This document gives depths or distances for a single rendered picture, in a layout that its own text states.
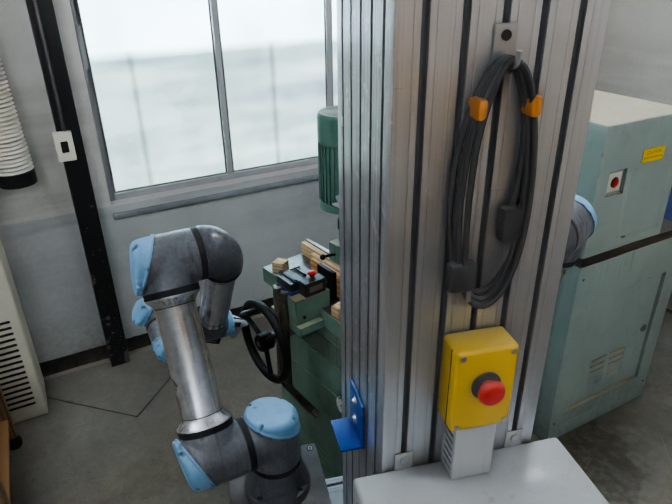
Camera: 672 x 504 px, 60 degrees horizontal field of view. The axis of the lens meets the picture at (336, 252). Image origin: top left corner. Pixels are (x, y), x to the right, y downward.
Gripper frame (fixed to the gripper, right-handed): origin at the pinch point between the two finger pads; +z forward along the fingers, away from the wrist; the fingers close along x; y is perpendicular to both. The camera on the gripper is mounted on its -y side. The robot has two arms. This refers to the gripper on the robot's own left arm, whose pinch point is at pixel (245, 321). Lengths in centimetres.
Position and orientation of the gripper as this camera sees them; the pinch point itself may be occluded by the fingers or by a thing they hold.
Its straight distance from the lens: 183.1
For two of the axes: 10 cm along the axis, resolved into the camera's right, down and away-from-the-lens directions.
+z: 6.9, 2.1, 6.9
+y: -3.9, 9.2, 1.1
